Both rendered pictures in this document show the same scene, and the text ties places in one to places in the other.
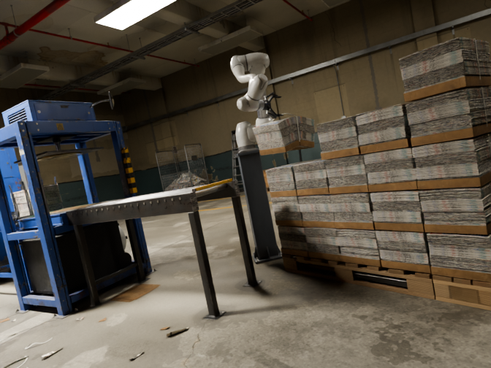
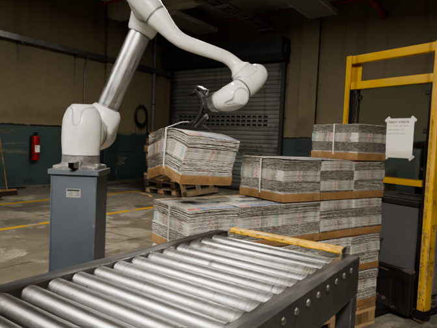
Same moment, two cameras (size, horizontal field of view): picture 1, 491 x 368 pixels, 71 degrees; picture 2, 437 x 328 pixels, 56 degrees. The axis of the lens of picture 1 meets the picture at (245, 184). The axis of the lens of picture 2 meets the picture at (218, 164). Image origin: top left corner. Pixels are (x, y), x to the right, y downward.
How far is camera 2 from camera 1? 2.99 m
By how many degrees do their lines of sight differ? 87
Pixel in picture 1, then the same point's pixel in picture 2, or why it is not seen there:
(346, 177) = (302, 224)
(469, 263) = (367, 291)
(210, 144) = not seen: outside the picture
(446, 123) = (372, 184)
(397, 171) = (342, 219)
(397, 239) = not seen: hidden behind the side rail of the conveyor
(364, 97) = not seen: outside the picture
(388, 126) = (343, 177)
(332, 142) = (296, 182)
